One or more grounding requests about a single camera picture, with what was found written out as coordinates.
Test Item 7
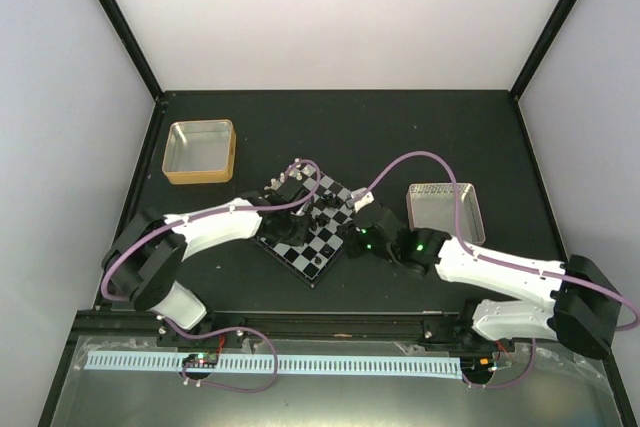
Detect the right black frame post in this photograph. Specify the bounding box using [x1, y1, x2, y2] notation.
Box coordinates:
[509, 0, 578, 101]

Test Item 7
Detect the light blue cable duct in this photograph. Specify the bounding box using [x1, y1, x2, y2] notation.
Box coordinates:
[84, 351, 462, 380]

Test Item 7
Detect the black frame post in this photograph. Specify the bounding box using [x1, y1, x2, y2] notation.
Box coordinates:
[509, 0, 578, 101]
[98, 0, 164, 102]

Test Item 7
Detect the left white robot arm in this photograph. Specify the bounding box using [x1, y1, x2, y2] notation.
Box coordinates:
[100, 179, 316, 346]

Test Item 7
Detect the black white chess board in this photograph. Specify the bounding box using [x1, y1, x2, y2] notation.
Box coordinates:
[254, 173, 353, 288]

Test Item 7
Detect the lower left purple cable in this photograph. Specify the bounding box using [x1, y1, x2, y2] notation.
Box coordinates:
[182, 324, 281, 392]

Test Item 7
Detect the right small circuit board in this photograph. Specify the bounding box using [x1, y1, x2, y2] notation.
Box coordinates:
[460, 357, 513, 375]

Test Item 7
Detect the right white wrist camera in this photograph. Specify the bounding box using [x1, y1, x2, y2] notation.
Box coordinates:
[346, 187, 374, 213]

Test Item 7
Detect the black front rail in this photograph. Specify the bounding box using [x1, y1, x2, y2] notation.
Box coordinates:
[69, 310, 483, 351]

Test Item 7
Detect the left black frame post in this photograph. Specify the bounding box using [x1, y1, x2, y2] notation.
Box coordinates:
[98, 0, 164, 102]

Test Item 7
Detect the small green circuit board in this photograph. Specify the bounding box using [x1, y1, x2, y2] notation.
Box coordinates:
[183, 353, 219, 368]

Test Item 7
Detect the pink metal tin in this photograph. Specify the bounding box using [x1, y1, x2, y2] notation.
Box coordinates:
[406, 183, 486, 246]

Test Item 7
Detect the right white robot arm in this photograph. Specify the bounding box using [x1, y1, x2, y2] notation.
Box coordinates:
[338, 202, 623, 360]

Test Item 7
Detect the gold metal tin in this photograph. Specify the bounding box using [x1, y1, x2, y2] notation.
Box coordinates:
[162, 119, 236, 185]

